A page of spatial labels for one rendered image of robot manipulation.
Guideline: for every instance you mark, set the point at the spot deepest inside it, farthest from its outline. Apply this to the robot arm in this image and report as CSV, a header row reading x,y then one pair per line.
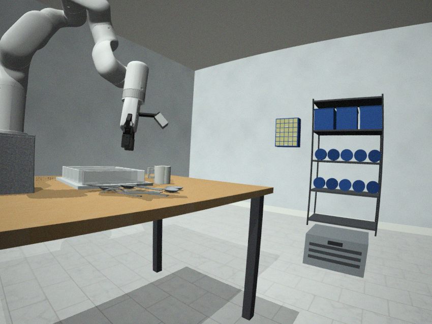
x,y
33,30

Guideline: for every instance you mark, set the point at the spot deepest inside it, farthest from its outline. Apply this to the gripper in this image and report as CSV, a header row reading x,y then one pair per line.
x,y
130,111

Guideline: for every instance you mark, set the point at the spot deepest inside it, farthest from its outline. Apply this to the white mug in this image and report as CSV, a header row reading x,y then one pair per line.
x,y
161,174

